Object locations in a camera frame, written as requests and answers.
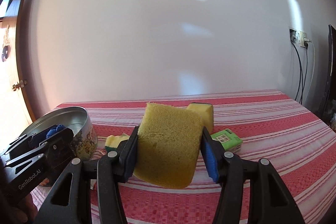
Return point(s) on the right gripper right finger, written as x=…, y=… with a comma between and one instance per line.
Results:
x=270, y=201

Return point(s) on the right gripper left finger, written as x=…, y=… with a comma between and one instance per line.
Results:
x=69, y=200

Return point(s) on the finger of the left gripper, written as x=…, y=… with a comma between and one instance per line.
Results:
x=18, y=147
x=40, y=142

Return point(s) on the yellow green scouring sponge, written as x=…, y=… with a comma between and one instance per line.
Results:
x=112, y=142

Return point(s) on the yellow sponge green backing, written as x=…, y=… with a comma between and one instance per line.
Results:
x=169, y=139

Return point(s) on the yellow sponge dark backing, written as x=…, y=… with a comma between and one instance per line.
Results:
x=205, y=110

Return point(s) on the round metal tin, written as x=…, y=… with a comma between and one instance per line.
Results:
x=84, y=141

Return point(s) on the wooden door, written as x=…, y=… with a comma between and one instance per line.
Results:
x=14, y=65

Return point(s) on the pink floral snack packet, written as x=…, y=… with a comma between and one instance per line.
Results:
x=96, y=155

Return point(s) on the green tissue pack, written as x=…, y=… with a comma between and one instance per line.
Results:
x=229, y=140

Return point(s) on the red striped tablecloth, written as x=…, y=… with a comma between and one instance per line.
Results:
x=272, y=126

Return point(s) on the door hanging ornament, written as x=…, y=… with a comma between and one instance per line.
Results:
x=6, y=45

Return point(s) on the black monitor edge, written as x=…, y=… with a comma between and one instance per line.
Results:
x=328, y=100

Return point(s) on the brass door handle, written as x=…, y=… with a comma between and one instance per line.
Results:
x=19, y=85

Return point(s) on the wall power outlet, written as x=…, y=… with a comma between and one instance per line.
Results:
x=298, y=38

